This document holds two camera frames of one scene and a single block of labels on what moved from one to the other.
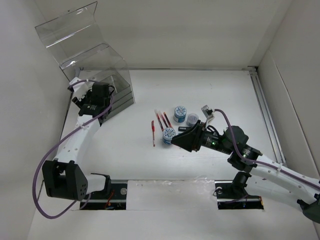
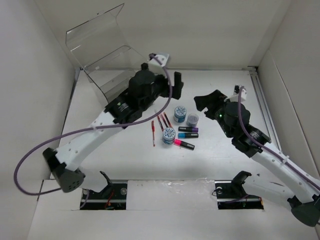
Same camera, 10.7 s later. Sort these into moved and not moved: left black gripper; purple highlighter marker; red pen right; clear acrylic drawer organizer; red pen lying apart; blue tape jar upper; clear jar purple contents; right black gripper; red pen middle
Moved: clear acrylic drawer organizer; left black gripper; right black gripper
Not moved: clear jar purple contents; red pen middle; red pen lying apart; purple highlighter marker; red pen right; blue tape jar upper
